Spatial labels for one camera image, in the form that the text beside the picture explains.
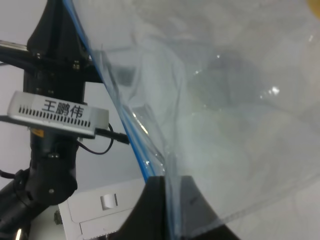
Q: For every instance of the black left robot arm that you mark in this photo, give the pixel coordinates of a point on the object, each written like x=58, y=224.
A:
x=49, y=180

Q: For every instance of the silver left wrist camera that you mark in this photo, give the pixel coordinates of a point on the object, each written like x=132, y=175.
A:
x=47, y=113

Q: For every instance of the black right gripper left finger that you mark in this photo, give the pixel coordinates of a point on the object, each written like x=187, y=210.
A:
x=148, y=219

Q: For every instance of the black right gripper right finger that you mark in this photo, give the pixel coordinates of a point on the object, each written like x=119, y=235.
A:
x=198, y=220

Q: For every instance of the white cabinet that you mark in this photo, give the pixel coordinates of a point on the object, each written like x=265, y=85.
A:
x=91, y=214

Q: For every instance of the clear zip bag blue zipper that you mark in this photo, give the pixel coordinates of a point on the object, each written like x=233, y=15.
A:
x=224, y=91

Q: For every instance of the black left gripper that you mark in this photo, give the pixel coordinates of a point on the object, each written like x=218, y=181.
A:
x=55, y=60

